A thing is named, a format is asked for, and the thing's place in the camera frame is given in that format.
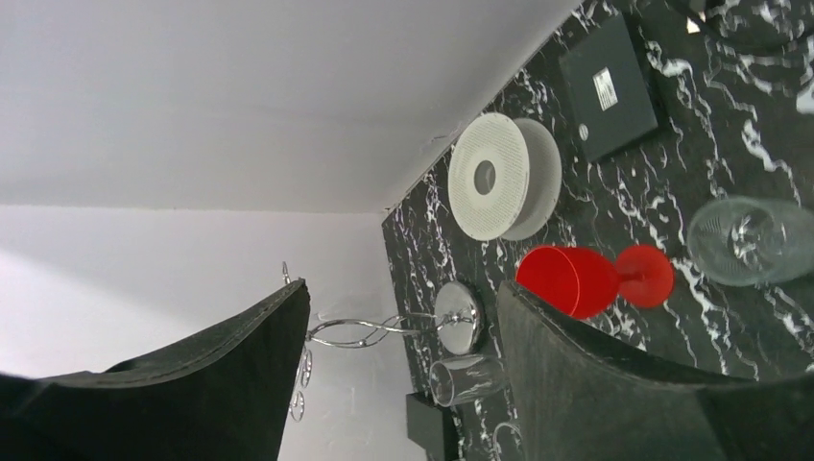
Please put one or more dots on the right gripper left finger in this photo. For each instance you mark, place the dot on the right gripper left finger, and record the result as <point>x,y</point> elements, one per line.
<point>220,394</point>

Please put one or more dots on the clear champagne flute glass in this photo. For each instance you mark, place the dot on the clear champagne flute glass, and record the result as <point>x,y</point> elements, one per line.
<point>466,378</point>

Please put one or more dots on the white filament spool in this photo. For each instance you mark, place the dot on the white filament spool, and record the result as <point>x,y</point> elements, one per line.
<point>505,177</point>

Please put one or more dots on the small black box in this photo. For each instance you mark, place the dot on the small black box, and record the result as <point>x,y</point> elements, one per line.
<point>431,427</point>

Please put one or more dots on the chrome wine glass rack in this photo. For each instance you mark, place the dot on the chrome wine glass rack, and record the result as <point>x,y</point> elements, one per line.
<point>457,320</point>

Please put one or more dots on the clear wine glass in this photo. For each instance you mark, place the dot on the clear wine glass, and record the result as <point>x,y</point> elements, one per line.
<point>741,241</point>
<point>506,442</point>

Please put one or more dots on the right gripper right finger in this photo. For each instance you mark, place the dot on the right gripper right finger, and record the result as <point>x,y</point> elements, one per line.
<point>581,394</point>

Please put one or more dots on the black flat box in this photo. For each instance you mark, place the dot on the black flat box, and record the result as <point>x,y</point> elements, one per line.
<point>611,89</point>

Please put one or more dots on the red wine glass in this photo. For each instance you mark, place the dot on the red wine glass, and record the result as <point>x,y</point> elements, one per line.
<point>581,283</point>

